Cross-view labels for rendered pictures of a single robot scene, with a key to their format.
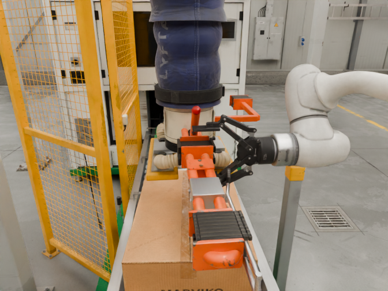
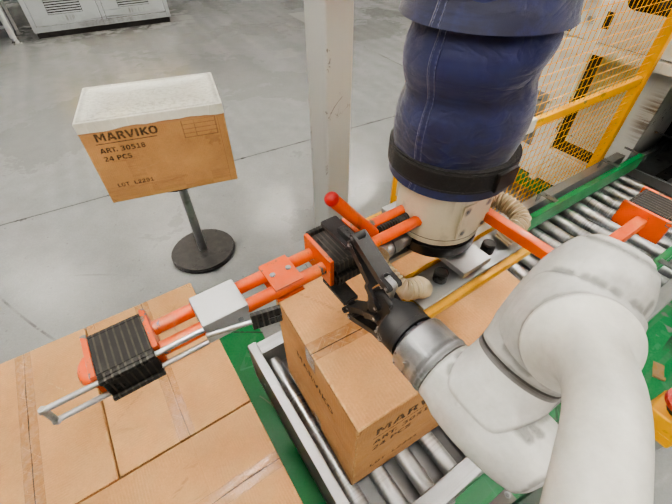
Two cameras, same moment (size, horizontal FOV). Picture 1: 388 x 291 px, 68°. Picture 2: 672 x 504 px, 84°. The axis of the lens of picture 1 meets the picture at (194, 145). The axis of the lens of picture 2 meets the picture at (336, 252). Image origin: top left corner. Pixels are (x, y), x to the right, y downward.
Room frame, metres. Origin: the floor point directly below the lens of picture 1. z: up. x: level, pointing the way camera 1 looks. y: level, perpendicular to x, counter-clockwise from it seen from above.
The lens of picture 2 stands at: (0.49, -0.41, 1.73)
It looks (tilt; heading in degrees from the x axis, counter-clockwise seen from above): 45 degrees down; 61
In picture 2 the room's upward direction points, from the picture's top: straight up
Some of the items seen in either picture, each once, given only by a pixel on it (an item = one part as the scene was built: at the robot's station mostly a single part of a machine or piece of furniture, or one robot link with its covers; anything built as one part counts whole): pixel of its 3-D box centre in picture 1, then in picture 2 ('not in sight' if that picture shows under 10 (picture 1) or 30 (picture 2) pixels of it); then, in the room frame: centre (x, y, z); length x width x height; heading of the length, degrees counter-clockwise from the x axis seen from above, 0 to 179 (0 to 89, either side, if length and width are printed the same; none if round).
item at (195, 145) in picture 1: (196, 150); (337, 250); (0.72, 0.00, 1.27); 0.10 x 0.08 x 0.06; 95
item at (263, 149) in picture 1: (254, 150); (391, 315); (0.72, -0.16, 1.27); 0.09 x 0.07 x 0.08; 95
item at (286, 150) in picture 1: (280, 149); (427, 352); (0.73, -0.24, 1.27); 0.09 x 0.06 x 0.09; 5
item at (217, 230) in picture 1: (213, 237); (125, 350); (0.37, -0.03, 1.27); 0.08 x 0.07 x 0.05; 5
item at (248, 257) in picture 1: (239, 215); (176, 359); (0.43, -0.08, 1.27); 0.31 x 0.03 x 0.05; 5
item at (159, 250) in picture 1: (189, 245); (402, 342); (0.96, 0.02, 0.75); 0.60 x 0.40 x 0.40; 2
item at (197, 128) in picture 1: (205, 128); (340, 232); (0.71, -0.03, 1.34); 0.07 x 0.03 x 0.01; 95
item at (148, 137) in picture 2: not in sight; (163, 135); (0.59, 1.53, 0.82); 0.60 x 0.40 x 0.40; 171
